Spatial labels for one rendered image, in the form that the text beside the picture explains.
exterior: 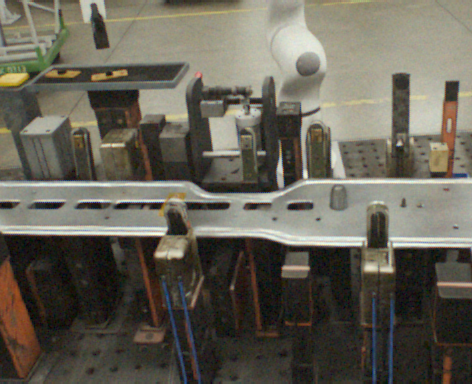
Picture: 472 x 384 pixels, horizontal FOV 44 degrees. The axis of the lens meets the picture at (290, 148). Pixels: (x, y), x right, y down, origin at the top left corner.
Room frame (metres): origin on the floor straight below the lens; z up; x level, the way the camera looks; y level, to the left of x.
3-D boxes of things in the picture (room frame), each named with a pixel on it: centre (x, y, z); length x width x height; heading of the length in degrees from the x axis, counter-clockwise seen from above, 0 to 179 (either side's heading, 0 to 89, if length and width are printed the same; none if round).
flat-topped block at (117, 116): (1.37, 0.43, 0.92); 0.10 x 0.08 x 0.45; 82
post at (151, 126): (1.23, 0.31, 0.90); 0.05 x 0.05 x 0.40; 82
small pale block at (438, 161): (1.06, -0.31, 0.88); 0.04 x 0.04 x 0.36; 82
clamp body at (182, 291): (0.82, 0.21, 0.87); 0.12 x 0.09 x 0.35; 172
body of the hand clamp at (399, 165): (1.11, -0.24, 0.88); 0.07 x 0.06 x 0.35; 172
